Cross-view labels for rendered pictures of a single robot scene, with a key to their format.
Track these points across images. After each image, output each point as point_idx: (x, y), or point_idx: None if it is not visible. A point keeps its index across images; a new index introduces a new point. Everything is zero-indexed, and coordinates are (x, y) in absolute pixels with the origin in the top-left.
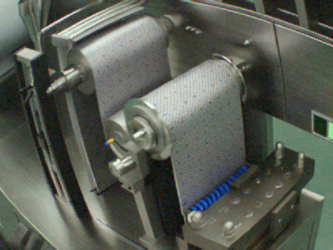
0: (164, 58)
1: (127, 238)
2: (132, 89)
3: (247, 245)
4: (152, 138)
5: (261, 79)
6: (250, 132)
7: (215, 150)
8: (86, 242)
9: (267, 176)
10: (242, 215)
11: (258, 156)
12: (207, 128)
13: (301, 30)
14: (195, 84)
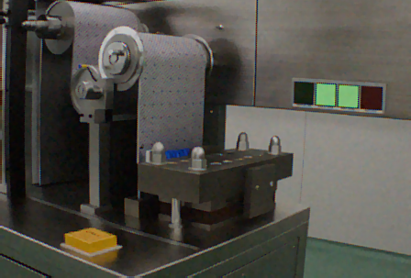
0: None
1: (65, 207)
2: None
3: (218, 205)
4: (126, 57)
5: (227, 65)
6: (205, 135)
7: (176, 106)
8: (14, 207)
9: (232, 154)
10: (209, 163)
11: None
12: (172, 76)
13: None
14: (167, 37)
